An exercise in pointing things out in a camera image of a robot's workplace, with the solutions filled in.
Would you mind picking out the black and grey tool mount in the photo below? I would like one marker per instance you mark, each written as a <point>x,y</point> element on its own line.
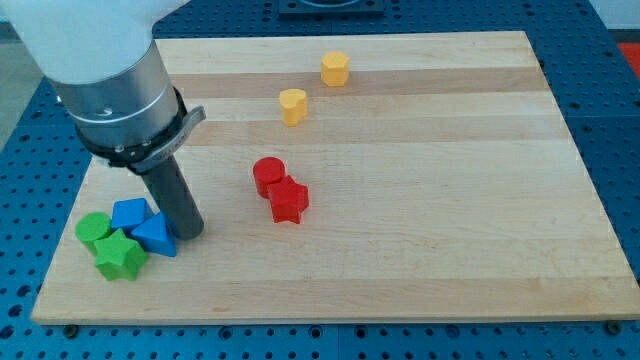
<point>145,139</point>

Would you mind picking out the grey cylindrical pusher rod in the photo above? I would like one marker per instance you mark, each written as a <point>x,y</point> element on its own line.
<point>173,198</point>

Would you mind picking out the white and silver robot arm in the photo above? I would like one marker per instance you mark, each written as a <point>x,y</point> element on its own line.
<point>103,62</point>

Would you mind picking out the green star block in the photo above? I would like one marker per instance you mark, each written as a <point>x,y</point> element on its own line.
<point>119,257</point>

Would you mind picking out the red star block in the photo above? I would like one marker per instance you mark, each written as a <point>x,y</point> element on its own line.
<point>288,200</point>

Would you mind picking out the blue cube block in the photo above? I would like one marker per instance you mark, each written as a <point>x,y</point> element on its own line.
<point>129,214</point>

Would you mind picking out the blue triangle block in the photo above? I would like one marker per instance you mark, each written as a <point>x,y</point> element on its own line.
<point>154,236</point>

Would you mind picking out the green cylinder block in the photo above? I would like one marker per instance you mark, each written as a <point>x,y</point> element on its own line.
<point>92,228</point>

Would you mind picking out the red cylinder block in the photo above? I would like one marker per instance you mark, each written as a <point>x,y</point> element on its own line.
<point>267,171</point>

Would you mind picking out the yellow heart block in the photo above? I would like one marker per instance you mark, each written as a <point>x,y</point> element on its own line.
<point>294,106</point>

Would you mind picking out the yellow hexagon block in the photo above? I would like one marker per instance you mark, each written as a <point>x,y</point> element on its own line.
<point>335,69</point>

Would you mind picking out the wooden board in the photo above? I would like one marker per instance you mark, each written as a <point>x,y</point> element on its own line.
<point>444,186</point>

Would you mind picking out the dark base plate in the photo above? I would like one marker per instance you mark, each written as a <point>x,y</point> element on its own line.
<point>330,7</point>

